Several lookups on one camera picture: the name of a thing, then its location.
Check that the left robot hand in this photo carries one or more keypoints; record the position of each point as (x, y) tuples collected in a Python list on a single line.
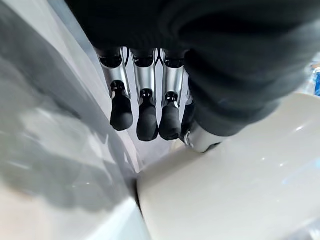
[(225, 50)]

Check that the blue and white package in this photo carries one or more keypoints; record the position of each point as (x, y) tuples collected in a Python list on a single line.
[(317, 80)]

